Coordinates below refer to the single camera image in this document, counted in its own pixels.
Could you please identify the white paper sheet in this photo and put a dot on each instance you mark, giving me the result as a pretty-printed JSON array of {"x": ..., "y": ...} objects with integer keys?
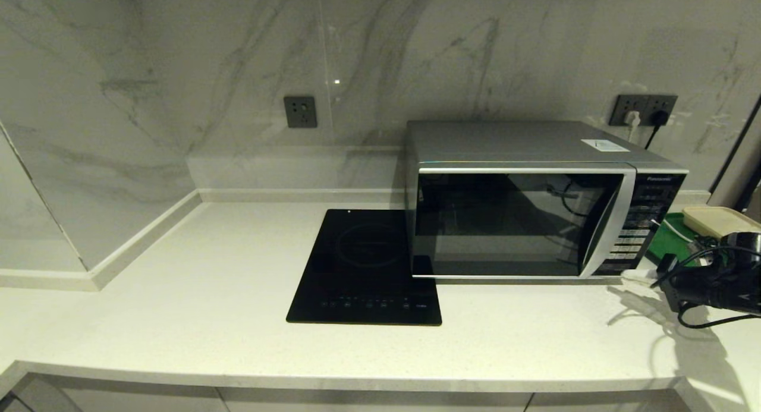
[{"x": 604, "y": 145}]

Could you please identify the silver microwave oven body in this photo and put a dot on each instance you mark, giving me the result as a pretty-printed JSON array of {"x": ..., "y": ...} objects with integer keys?
[{"x": 505, "y": 141}]

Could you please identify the green plastic tray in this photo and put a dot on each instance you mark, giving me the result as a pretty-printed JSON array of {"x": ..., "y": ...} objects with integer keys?
[{"x": 669, "y": 239}]

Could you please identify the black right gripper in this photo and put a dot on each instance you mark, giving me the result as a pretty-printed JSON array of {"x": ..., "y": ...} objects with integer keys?
[{"x": 675, "y": 290}]

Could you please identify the grey single wall outlet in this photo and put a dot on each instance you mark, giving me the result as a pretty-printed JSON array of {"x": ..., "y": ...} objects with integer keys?
[{"x": 300, "y": 112}]

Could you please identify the black induction cooktop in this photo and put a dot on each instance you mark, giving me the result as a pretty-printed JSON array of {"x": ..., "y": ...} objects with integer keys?
[{"x": 357, "y": 269}]

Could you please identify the black glass microwave door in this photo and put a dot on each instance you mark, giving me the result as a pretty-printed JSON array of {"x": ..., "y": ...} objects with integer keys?
[{"x": 505, "y": 233}]

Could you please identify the grey double wall outlet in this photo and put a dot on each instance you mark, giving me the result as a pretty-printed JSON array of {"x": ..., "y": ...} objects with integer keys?
[{"x": 618, "y": 103}]

